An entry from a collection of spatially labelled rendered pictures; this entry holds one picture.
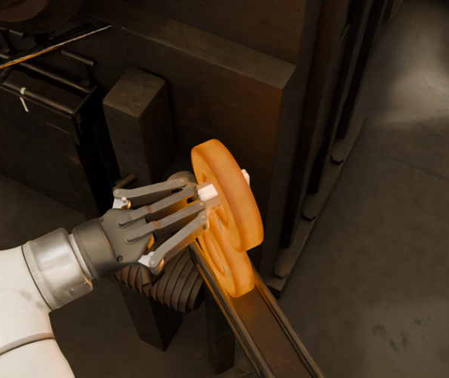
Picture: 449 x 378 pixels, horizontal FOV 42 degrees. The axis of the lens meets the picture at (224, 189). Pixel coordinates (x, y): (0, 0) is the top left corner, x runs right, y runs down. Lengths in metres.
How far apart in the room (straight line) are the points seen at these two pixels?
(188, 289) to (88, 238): 0.42
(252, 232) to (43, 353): 0.28
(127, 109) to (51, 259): 0.35
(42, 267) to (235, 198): 0.24
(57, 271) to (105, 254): 0.06
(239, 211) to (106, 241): 0.17
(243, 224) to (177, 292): 0.42
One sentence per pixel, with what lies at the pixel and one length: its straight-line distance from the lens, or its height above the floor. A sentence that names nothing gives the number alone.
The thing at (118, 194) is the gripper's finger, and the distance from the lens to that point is 0.78.
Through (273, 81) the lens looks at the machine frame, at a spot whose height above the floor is 0.87.
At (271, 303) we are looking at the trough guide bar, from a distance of 0.92.
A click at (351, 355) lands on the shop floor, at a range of 1.65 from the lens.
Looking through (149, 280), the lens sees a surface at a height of 0.56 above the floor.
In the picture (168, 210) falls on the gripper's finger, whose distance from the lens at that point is 0.77.
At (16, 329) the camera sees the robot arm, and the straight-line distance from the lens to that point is 0.72.
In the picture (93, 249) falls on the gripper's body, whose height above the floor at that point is 0.91.
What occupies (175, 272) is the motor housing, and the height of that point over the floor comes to 0.53.
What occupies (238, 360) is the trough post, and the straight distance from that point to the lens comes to 1.60.
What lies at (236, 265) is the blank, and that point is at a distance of 0.87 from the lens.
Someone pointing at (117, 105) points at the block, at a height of 0.80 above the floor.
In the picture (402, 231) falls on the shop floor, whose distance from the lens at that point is 1.83.
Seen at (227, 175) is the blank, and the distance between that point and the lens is 0.72.
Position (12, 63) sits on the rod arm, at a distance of 0.96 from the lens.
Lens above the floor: 1.55
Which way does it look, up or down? 58 degrees down
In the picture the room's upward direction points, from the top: straight up
